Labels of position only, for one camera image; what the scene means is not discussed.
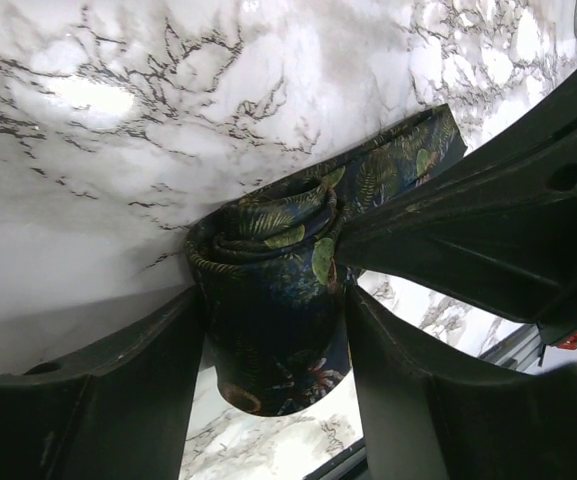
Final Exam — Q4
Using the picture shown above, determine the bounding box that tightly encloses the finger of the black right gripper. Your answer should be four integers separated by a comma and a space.
338, 222, 577, 325
340, 70, 577, 260

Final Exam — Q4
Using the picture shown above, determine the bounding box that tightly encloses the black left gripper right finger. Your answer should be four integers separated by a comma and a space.
346, 287, 577, 479

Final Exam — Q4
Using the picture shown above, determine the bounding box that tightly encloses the dark green nature-print tie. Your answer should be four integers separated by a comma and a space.
184, 104, 466, 417

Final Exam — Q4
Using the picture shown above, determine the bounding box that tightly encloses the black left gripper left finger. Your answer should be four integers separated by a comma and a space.
0, 288, 204, 479

